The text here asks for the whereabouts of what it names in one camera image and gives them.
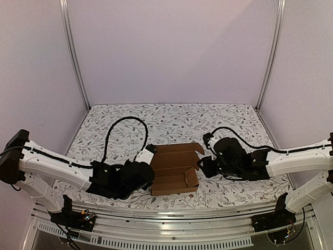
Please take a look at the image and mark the brown cardboard paper box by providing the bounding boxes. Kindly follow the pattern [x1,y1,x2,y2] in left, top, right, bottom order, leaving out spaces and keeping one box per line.
[150,143,204,196]

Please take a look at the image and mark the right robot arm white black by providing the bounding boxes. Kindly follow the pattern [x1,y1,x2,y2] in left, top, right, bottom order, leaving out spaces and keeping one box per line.
[197,133,332,227]

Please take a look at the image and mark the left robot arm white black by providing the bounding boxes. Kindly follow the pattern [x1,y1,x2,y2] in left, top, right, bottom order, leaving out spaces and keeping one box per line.
[1,130,157,226]

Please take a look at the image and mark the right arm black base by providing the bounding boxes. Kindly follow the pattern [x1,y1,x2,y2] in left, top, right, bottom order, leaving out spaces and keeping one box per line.
[251,193,296,232]

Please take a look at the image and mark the floral patterned table mat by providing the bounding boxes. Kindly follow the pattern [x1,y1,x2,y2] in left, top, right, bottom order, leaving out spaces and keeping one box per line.
[54,104,291,211]

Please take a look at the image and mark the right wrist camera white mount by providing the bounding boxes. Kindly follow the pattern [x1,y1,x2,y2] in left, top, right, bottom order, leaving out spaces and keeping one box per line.
[202,133,220,160]

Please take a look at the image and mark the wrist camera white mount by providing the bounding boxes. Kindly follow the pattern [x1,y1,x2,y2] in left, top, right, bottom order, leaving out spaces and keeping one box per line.
[135,144,157,165]
[202,133,220,160]

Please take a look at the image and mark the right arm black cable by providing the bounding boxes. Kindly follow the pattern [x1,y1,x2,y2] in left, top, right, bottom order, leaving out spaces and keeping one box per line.
[208,127,333,154]

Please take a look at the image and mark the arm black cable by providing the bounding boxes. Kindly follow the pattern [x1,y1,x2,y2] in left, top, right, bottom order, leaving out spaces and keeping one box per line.
[208,127,333,154]
[100,117,149,165]

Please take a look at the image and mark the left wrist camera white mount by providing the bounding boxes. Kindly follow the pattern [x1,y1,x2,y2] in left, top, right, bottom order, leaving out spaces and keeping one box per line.
[135,144,157,165]

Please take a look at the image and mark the aluminium front rail frame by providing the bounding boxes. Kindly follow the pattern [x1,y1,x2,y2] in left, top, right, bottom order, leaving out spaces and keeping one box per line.
[22,202,325,250]

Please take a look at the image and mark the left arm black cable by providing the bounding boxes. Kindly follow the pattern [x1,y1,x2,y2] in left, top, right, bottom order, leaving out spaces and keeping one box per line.
[100,117,149,165]

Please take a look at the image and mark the right aluminium frame post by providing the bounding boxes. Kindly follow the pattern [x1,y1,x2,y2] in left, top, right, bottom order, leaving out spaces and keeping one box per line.
[255,0,286,112]

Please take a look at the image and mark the aluminium frame post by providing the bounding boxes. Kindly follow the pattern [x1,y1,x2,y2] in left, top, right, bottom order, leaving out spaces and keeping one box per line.
[59,0,91,111]
[255,0,286,112]

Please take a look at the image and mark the left aluminium frame post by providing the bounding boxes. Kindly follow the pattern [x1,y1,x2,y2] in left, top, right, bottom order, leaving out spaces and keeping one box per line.
[59,0,91,111]

